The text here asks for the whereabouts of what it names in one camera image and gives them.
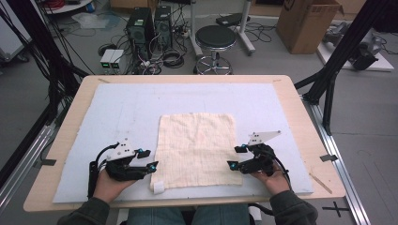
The clear plastic bag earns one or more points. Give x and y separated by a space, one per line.
92 21

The black computer tower grey front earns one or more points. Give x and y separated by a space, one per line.
163 28

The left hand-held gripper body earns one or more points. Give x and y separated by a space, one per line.
123 170

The brown tape strip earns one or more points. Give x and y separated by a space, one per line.
320 183

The aluminium rail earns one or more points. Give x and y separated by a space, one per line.
341 168
25 159

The black tape cross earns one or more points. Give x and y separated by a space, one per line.
336 208

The brown cardboard box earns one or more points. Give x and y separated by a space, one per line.
305 25

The black round stool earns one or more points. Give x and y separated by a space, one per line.
216 37

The white power supply box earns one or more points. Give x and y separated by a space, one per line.
117 60
106 59

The person's right hand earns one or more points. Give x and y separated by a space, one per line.
275 184

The person's left hand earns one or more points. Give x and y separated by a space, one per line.
109 189

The black tape piece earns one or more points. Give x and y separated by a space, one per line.
328 157
47 162

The black metal frame post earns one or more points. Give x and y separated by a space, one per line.
344 47

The black computer tower green front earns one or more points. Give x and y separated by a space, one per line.
139 31

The flat black bag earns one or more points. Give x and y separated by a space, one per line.
231 19

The person's blue jeans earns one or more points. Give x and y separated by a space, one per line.
162 217

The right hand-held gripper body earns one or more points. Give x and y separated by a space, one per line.
258 162

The cream printed cloth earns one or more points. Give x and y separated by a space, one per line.
197 150

